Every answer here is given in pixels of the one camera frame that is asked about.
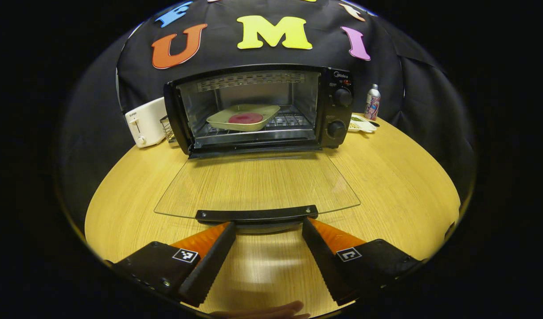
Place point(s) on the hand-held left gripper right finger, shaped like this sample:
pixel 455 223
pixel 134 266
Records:
pixel 326 263

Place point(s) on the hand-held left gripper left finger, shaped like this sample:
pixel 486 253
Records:
pixel 209 263

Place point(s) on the cream square plate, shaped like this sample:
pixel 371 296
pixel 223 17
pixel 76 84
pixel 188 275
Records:
pixel 220 118

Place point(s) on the pink round ham slice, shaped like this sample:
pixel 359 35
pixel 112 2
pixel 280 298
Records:
pixel 245 118

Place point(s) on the black electric oven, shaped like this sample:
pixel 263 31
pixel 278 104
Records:
pixel 340 110

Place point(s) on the white toaster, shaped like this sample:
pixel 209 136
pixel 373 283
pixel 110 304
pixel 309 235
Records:
pixel 147 122

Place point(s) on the silver drink bottle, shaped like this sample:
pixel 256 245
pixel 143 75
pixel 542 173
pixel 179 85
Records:
pixel 372 104

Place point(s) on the black backdrop cloth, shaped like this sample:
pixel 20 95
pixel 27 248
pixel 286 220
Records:
pixel 253 57

